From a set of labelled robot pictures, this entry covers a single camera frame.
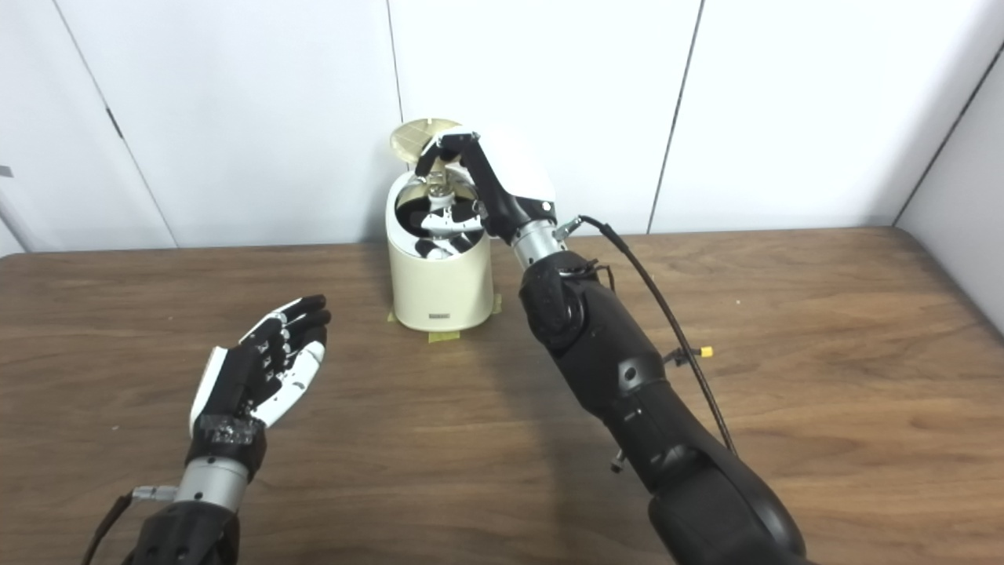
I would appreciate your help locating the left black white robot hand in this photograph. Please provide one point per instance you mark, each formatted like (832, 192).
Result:
(247, 384)

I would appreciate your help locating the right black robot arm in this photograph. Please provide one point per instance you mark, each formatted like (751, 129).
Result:
(620, 369)

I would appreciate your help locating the cream plastic bin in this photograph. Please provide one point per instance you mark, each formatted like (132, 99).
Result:
(443, 286)

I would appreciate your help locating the cream round bin lid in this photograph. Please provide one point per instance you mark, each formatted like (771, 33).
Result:
(409, 140)

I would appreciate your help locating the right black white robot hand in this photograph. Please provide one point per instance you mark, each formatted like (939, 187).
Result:
(510, 176)

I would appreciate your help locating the small white plastic bottle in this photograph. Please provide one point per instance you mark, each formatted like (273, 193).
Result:
(437, 188)

